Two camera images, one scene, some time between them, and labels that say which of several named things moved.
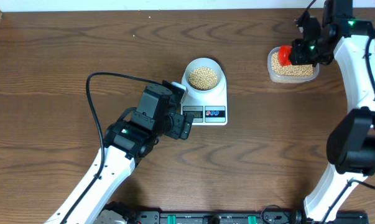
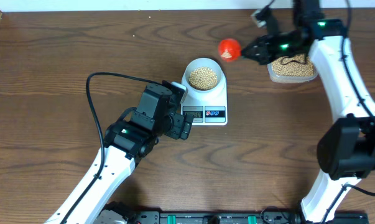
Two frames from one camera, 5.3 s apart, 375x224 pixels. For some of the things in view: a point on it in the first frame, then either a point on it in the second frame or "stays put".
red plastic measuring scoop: x=285 y=55 to x=233 y=47
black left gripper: x=180 y=125 stays put
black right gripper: x=298 y=57 to x=265 y=55
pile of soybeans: x=289 y=70 stays put
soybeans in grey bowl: x=203 y=78 stays put
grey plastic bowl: x=204 y=75 stays put
